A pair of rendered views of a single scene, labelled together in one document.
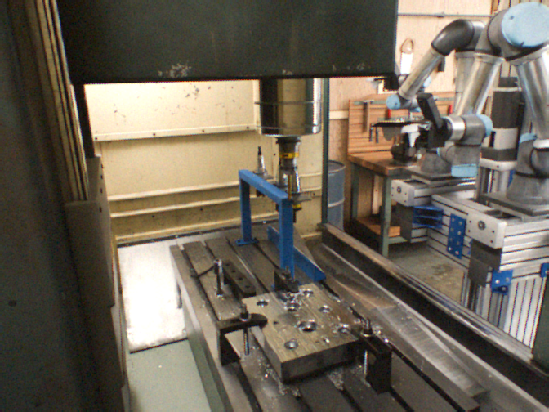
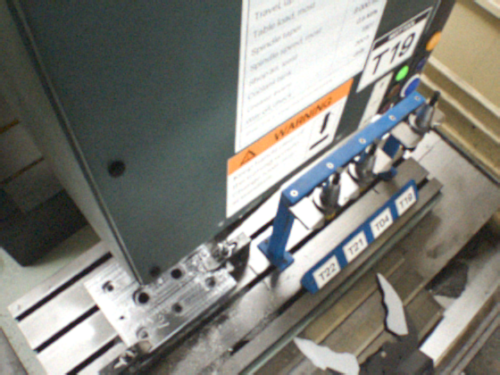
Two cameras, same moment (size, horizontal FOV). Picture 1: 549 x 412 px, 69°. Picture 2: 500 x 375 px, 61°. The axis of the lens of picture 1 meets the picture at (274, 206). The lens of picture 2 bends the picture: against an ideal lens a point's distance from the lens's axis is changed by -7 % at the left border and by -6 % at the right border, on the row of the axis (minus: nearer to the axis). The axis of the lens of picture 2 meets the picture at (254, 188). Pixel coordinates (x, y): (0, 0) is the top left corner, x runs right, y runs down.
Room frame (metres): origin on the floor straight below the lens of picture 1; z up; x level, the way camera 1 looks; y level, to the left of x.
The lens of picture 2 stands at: (0.95, -0.43, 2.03)
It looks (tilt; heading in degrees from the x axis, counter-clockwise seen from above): 60 degrees down; 64
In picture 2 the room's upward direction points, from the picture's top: 7 degrees clockwise
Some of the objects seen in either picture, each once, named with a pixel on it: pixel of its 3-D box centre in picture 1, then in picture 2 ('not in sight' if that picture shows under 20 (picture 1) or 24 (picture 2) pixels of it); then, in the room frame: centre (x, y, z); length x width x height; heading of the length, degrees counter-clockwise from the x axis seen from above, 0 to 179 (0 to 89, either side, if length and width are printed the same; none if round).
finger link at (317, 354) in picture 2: (411, 136); (322, 360); (1.10, -0.38, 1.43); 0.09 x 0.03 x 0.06; 143
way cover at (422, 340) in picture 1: (368, 324); (324, 363); (1.29, -0.34, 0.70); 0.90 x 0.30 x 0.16; 22
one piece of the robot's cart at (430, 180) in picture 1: (439, 176); not in sight; (1.82, -0.78, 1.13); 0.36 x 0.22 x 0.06; 106
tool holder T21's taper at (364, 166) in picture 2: (281, 173); (367, 160); (1.40, -0.03, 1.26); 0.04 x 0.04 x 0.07
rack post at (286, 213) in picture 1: (286, 248); (281, 229); (1.23, -0.04, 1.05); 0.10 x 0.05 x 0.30; 112
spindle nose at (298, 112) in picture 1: (287, 106); not in sight; (0.96, -0.04, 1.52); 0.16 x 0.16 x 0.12
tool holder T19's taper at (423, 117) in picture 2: (260, 163); (426, 112); (1.60, 0.05, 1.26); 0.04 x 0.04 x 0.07
